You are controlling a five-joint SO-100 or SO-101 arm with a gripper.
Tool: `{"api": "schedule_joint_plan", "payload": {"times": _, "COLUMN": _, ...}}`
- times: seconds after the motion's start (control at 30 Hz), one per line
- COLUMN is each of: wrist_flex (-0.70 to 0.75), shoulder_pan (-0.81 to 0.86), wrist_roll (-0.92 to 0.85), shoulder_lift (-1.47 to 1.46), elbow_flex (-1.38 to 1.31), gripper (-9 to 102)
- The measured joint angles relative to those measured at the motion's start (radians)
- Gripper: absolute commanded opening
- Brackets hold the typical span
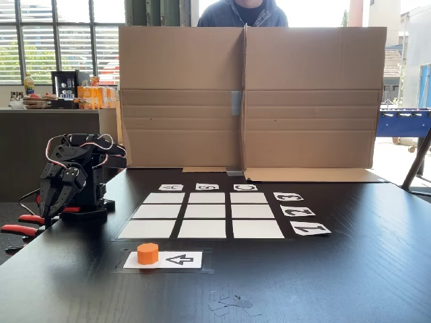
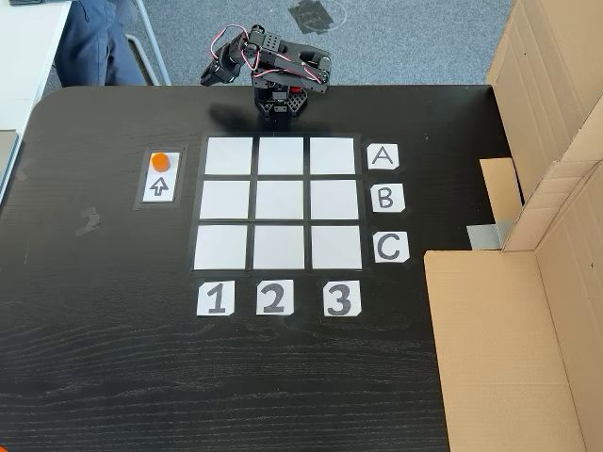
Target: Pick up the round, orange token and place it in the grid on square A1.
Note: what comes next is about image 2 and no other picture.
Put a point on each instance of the round orange token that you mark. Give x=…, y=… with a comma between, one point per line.
x=160, y=162

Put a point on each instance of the white nine-square grid sheet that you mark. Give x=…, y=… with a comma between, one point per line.
x=280, y=202

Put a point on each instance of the white metal table leg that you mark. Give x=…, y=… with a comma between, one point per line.
x=151, y=47

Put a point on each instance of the black floor tape patch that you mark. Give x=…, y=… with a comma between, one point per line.
x=312, y=16

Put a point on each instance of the white arrow paper sheet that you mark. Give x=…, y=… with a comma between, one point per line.
x=160, y=188

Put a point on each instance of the person in blue trousers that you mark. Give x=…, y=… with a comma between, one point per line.
x=89, y=47

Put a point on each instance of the paper sheet letter A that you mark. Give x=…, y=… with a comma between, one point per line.
x=382, y=156

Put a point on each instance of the white side table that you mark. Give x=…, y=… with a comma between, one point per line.
x=23, y=61

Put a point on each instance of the clear crumpled tape piece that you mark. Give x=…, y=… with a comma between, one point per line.
x=88, y=221

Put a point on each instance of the paper sheet letter B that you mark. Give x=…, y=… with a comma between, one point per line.
x=387, y=198

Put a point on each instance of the clear flat tape piece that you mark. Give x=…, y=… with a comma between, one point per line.
x=23, y=170

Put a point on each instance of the paper sheet number 1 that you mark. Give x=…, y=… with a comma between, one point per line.
x=215, y=298

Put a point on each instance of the paper sheet number 2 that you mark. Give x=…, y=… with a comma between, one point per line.
x=274, y=297

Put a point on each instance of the paper sheet letter C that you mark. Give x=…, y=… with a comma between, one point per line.
x=391, y=247

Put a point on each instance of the paper sheet number 3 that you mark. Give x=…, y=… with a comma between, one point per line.
x=342, y=298

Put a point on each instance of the brown cardboard panel small flap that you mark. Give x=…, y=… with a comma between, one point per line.
x=542, y=94

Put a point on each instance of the brown cardboard panel large flap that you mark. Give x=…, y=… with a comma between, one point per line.
x=499, y=348

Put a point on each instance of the grey duct tape strip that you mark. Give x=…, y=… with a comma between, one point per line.
x=487, y=235

